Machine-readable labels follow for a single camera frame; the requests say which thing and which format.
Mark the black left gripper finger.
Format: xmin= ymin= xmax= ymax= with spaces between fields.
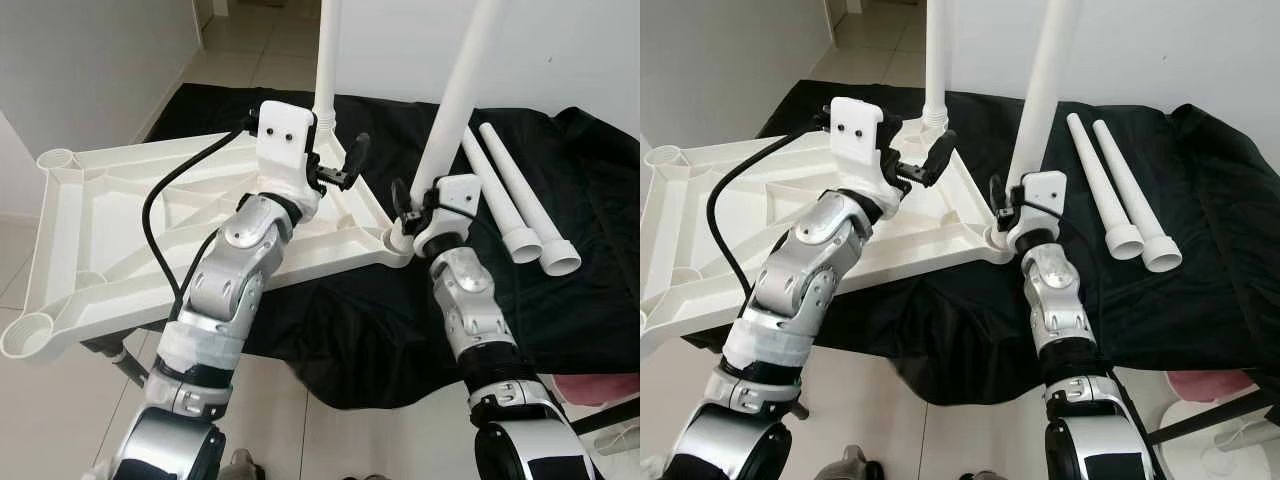
xmin=342 ymin=131 xmax=373 ymax=181
xmin=920 ymin=129 xmax=959 ymax=181

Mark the white plastic table leg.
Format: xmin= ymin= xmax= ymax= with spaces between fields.
xmin=408 ymin=0 xmax=504 ymax=206
xmin=313 ymin=0 xmax=345 ymax=136
xmin=460 ymin=126 xmax=544 ymax=265
xmin=478 ymin=122 xmax=582 ymax=277
xmin=1003 ymin=0 xmax=1082 ymax=196
xmin=1092 ymin=120 xmax=1183 ymax=273
xmin=1066 ymin=113 xmax=1146 ymax=261
xmin=922 ymin=0 xmax=953 ymax=131

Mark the white plastic table top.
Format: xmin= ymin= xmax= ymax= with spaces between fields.
xmin=640 ymin=115 xmax=1013 ymax=356
xmin=0 ymin=112 xmax=413 ymax=361

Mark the black table cloth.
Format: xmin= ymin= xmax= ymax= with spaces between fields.
xmin=690 ymin=80 xmax=1280 ymax=406
xmin=145 ymin=82 xmax=641 ymax=411

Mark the pink round stool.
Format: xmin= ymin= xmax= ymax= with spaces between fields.
xmin=1168 ymin=370 xmax=1256 ymax=401
xmin=555 ymin=373 xmax=641 ymax=406

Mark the black metal table leg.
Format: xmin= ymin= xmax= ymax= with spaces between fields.
xmin=570 ymin=398 xmax=641 ymax=436
xmin=1148 ymin=390 xmax=1280 ymax=446
xmin=80 ymin=338 xmax=151 ymax=391

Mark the grey robot foot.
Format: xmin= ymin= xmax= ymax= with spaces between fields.
xmin=842 ymin=445 xmax=883 ymax=480
xmin=222 ymin=450 xmax=263 ymax=480

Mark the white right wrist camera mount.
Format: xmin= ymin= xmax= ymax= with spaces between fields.
xmin=1008 ymin=170 xmax=1068 ymax=251
xmin=412 ymin=174 xmax=483 ymax=259

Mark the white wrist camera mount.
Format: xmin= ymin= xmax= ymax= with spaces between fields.
xmin=412 ymin=174 xmax=483 ymax=259
xmin=255 ymin=100 xmax=321 ymax=216
xmin=830 ymin=97 xmax=901 ymax=216
xmin=1008 ymin=170 xmax=1068 ymax=251

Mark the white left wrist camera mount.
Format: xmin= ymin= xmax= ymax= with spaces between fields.
xmin=255 ymin=100 xmax=321 ymax=216
xmin=830 ymin=97 xmax=901 ymax=216

